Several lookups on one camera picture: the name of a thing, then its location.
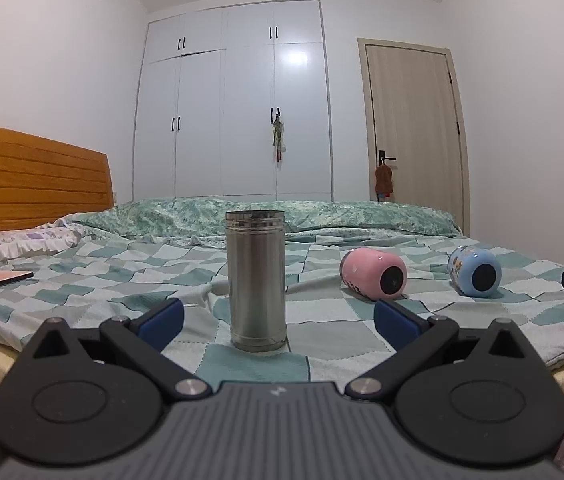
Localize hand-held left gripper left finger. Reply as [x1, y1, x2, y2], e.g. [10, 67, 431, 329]
[18, 297, 213, 402]

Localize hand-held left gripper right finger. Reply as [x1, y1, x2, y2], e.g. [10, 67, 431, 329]
[344, 299, 542, 402]

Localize pink cup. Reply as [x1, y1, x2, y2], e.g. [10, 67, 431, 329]
[339, 248, 409, 302]

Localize blue cartoon print cup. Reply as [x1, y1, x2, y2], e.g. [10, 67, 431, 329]
[447, 245, 503, 298]

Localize stainless steel cup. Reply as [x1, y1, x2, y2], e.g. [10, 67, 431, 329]
[225, 209, 289, 353]

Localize checked green bed sheet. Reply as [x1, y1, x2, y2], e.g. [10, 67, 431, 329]
[0, 232, 564, 382]

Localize green floral quilt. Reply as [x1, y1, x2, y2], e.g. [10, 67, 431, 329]
[56, 197, 464, 252]

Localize purple floral pillow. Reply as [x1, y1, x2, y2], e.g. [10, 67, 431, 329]
[0, 225, 82, 269]

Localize wooden headboard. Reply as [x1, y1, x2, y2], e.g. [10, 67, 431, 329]
[0, 119, 115, 234]

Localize beige wooden door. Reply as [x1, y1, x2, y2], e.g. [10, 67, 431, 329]
[357, 37, 471, 237]

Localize white wardrobe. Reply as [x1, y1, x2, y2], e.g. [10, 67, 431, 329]
[132, 0, 334, 204]

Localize hanging colourful ornament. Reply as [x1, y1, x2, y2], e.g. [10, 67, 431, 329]
[272, 115, 289, 164]

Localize brown bag on door handle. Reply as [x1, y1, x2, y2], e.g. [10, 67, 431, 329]
[375, 164, 396, 202]

